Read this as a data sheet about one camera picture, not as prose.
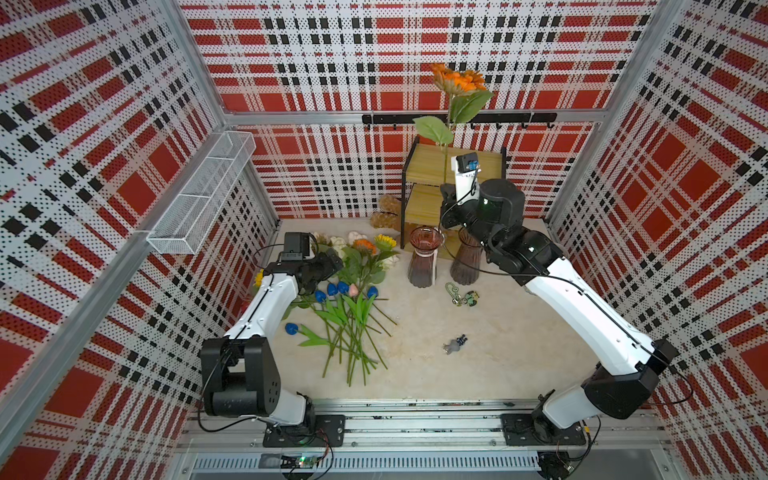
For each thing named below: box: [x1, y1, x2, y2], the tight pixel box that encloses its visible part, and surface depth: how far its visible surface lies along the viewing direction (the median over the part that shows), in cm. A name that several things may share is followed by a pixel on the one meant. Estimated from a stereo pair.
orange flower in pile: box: [352, 238, 377, 255], surface depth 107 cm
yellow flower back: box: [374, 234, 397, 252], surface depth 107 cm
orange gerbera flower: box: [413, 63, 494, 183], surface depth 53 cm
